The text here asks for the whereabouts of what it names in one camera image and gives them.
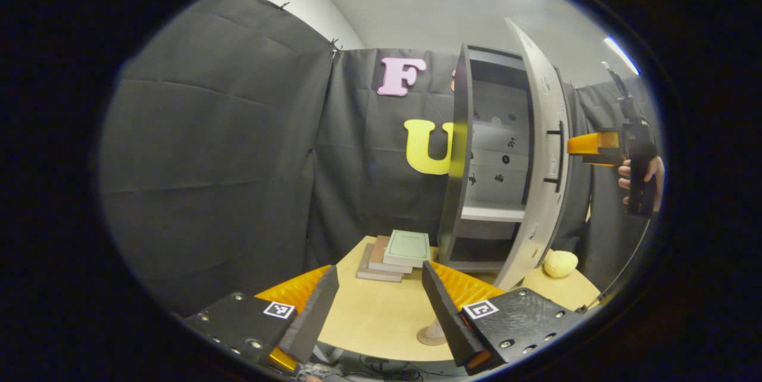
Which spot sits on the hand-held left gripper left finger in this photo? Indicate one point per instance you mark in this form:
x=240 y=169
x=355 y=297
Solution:
x=312 y=319

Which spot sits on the white cabinet shelf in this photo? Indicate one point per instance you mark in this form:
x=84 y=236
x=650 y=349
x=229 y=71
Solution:
x=491 y=213

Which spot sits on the yellow plush ball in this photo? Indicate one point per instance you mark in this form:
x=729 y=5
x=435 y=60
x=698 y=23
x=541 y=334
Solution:
x=561 y=263

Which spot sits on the black backdrop cloth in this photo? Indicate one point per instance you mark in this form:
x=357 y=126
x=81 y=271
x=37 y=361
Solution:
x=226 y=150

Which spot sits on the dark grey cabinet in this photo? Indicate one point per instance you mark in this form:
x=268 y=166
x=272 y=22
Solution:
x=455 y=203

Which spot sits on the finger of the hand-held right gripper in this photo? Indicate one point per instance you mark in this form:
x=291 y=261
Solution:
x=586 y=144

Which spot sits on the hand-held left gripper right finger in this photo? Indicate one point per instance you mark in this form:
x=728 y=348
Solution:
x=449 y=319

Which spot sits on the light grey cabinet door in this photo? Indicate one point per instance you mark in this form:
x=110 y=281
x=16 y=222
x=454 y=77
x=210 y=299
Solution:
x=539 y=233

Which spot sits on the round brown coaster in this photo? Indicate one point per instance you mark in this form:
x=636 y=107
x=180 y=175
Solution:
x=427 y=340

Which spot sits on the brown book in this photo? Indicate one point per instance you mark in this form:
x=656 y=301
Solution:
x=380 y=254

